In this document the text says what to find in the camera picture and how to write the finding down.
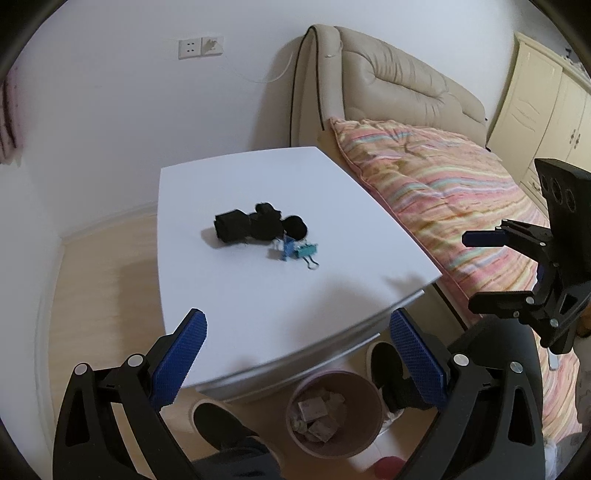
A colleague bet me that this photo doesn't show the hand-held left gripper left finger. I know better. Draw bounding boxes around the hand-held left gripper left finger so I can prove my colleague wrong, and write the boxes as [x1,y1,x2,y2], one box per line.
[52,308,208,480]

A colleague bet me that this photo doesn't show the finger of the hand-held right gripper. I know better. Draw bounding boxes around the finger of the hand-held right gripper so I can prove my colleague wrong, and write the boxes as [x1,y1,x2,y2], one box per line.
[468,274,546,324]
[462,219,553,265]

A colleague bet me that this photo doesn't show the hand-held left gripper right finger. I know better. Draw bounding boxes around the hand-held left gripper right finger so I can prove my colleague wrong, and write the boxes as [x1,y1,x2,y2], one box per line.
[389,308,546,480]

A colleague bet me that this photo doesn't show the pink waste bin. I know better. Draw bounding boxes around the pink waste bin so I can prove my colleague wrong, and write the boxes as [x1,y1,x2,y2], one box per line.
[285,369,384,459]

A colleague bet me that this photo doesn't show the person's right shoe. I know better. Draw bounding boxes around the person's right shoe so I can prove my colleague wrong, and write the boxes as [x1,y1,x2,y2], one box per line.
[367,340,439,416]

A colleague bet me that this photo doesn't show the person's shoe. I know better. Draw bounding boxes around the person's shoe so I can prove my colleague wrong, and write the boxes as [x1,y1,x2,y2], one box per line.
[367,340,439,416]
[192,401,278,462]

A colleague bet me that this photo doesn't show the striped pink quilt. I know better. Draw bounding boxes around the striped pink quilt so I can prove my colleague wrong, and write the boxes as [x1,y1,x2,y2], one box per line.
[329,117,583,439]

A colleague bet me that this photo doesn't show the person's left shoe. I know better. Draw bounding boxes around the person's left shoe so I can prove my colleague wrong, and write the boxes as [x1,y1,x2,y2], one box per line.
[192,401,278,462]

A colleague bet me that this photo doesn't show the person's left leg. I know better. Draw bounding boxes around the person's left leg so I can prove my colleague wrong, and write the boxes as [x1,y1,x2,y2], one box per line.
[191,436,289,480]

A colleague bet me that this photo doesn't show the cream wardrobe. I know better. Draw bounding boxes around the cream wardrobe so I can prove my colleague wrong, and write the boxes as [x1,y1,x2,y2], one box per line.
[487,31,591,204]

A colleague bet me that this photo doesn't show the teal binder clip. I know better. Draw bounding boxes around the teal binder clip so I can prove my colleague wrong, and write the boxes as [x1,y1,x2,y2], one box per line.
[293,244,321,270]

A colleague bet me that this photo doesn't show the beige padded headboard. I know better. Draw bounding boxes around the beige padded headboard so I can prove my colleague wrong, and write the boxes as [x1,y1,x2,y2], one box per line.
[290,25,488,153]

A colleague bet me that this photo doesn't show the white table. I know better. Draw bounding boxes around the white table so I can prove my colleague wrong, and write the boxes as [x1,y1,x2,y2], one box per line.
[158,147,443,402]

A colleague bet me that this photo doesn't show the pink curtain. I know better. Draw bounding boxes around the pink curtain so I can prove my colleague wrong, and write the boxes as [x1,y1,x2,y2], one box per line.
[0,69,24,164]

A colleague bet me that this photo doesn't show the thin white cable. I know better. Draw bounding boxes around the thin white cable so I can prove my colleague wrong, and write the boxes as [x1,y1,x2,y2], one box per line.
[216,44,345,85]

